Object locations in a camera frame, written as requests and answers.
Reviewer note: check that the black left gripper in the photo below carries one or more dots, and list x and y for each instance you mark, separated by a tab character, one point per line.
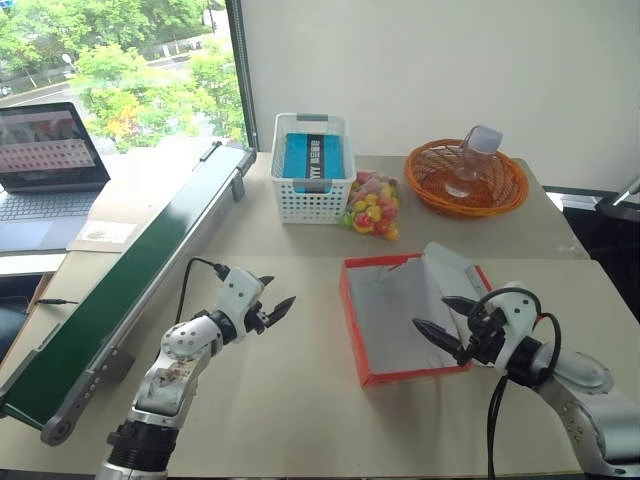
256	320

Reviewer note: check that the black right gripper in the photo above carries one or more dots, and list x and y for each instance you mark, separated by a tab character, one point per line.
487	335

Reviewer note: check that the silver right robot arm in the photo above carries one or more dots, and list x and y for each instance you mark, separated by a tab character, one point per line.
585	390

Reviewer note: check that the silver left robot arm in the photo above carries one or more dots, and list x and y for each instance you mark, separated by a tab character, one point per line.
172	370

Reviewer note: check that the red cardboard box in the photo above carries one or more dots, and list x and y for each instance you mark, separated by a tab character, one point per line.
357	345

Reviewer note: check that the blue packet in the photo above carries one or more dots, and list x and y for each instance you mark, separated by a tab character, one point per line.
300	160

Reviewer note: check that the green conveyor belt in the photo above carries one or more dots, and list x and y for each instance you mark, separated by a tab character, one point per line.
125	295

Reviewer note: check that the white perforated plastic basket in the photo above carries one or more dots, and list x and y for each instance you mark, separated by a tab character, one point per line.
312	202

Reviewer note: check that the bag of colourful candies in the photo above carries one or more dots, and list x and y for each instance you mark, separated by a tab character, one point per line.
372	210

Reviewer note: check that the orange woven basket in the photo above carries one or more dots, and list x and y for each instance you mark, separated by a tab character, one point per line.
500	190

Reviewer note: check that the clear plastic bottle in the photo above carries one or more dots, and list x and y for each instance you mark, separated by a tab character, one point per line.
470	170

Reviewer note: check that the black furniture with silver rod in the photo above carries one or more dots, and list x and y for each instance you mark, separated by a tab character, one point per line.
605	225

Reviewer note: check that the dark grey laptop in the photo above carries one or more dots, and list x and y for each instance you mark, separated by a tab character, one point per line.
45	165

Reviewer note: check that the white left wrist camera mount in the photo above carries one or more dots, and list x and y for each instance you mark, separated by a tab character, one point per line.
240	295

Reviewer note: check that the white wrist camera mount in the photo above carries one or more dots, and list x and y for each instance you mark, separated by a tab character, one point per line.
520	320
240	295

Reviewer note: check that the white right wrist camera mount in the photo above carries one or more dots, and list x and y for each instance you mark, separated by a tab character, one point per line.
520	320

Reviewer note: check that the dark window frame post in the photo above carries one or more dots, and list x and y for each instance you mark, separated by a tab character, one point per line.
242	75

